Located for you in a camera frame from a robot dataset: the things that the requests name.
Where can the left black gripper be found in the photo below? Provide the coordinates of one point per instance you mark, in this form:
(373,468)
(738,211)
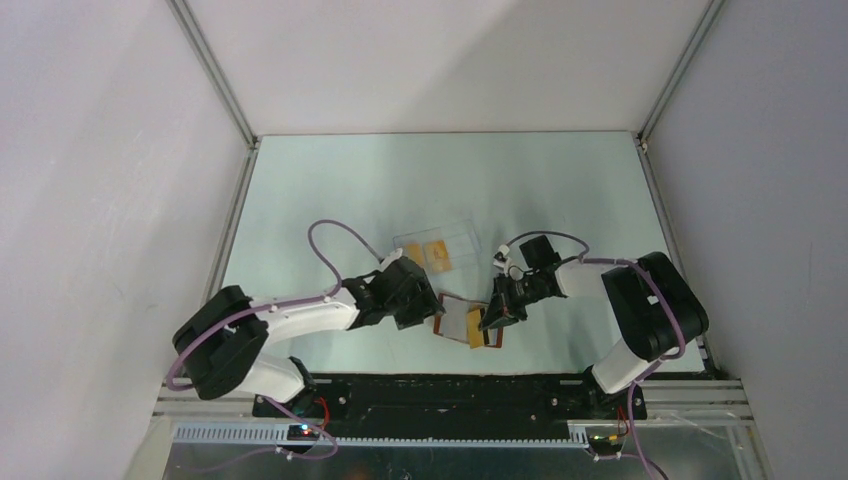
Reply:
(425,304)

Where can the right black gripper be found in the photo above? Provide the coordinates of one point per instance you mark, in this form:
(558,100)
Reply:
(501,304)

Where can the brown leather card holder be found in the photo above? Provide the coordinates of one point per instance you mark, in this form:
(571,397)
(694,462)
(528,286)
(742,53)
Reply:
(461,322)

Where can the clear plastic card box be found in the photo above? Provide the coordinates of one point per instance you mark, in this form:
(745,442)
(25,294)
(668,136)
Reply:
(461,239)

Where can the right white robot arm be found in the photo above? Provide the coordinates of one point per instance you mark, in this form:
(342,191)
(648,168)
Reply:
(656,311)

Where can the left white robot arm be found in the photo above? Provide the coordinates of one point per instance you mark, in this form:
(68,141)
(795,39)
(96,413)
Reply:
(221,348)

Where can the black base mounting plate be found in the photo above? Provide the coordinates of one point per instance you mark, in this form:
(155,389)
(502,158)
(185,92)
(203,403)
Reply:
(535,406)

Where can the right small circuit board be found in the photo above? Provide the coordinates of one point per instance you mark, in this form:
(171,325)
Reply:
(614,441)

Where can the small circuit board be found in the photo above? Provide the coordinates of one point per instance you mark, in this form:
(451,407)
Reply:
(302,433)
(614,441)

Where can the left small circuit board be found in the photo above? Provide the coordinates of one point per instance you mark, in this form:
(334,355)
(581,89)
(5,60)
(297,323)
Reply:
(302,433)

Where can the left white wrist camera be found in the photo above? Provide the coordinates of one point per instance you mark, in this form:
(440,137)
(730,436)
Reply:
(390,258)

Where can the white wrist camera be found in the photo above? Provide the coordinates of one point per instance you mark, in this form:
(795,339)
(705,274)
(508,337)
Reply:
(390,258)
(505,264)

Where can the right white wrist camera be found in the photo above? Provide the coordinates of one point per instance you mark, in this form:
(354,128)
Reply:
(505,264)

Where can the grey slotted cable duct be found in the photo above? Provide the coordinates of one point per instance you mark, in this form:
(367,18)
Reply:
(283,434)

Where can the right aluminium frame post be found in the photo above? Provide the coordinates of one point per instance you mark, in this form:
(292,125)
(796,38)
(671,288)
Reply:
(692,47)

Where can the aluminium frame post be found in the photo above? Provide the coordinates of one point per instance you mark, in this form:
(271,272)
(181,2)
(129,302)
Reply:
(692,47)
(200,45)

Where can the left aluminium frame post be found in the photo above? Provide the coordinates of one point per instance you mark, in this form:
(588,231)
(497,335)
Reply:
(200,45)

